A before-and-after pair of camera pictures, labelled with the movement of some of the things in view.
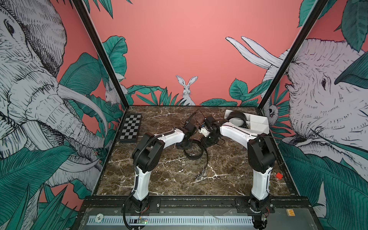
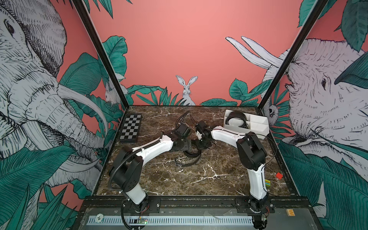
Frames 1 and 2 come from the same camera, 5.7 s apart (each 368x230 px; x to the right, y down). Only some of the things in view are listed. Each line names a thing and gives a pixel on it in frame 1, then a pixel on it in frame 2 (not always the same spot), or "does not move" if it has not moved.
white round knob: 99,218 does not move
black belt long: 194,150 to 198,154
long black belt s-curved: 238,114 does not move
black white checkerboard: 130,129 does not move
